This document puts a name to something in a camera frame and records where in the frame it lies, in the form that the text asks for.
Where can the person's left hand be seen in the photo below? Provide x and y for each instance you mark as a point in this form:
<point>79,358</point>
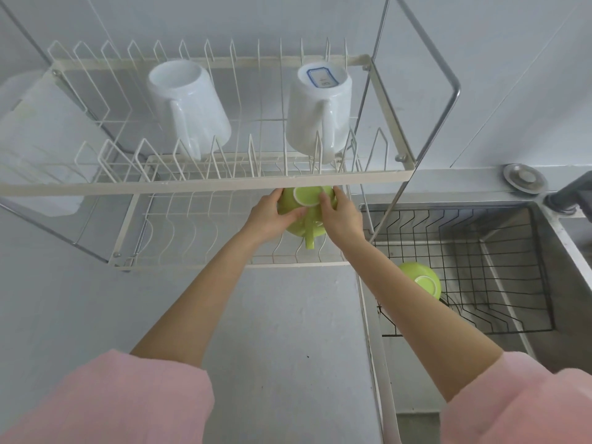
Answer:
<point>267,217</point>

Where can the white mug with blue label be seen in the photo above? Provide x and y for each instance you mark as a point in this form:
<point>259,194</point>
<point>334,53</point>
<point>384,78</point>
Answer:
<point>314,115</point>

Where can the pink right sleeve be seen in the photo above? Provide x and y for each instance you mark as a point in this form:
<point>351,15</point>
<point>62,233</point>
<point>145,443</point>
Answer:
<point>522,406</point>

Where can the pink sleeve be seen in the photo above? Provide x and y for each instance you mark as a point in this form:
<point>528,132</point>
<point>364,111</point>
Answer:
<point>522,406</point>
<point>106,402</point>

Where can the plain white mug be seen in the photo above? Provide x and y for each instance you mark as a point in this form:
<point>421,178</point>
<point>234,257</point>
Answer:
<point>185,90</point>

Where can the person's right forearm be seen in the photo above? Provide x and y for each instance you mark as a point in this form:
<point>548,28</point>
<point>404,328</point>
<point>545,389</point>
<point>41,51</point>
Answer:
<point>407,309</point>

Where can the person's left thumb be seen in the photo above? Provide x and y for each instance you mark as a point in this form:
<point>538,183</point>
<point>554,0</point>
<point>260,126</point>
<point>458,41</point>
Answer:
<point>291,217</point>

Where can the grey faucet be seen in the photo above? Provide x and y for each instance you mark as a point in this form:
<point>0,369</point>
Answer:
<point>568,195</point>

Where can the person's right thumb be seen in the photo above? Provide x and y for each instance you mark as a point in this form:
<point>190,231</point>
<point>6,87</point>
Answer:
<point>323,208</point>

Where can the stainless steel sink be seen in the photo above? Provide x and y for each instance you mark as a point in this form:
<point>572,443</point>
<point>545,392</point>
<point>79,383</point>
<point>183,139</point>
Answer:
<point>562,254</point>

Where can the white two-tier dish rack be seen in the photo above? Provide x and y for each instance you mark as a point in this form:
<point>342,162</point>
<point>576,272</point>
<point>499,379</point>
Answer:
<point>231,183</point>

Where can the person's left forearm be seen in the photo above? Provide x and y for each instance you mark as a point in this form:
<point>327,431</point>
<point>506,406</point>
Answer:
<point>203,300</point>

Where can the pink left sleeve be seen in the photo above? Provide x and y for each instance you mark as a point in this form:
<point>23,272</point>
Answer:
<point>106,402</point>

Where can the person's right hand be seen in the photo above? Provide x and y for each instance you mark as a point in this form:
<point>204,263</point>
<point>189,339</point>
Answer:
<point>342,221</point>

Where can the translucent white plastic board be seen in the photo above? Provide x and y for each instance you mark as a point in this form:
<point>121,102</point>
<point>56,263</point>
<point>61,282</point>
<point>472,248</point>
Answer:
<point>41,134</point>

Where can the round steel sink plug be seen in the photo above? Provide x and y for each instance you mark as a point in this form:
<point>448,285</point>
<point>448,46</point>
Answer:
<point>525,178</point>

